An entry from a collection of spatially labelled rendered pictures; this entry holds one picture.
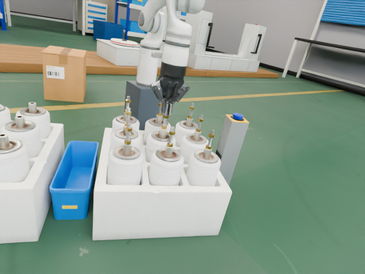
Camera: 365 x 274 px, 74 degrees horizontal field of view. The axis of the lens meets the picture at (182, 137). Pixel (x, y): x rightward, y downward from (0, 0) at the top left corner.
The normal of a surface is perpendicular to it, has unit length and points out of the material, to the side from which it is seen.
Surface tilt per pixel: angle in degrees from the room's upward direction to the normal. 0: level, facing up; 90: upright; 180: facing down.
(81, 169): 0
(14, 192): 90
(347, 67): 90
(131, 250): 0
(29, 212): 90
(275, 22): 90
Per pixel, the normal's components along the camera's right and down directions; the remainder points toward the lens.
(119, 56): 0.62, 0.43
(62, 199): 0.20, 0.48
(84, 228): 0.18, -0.89
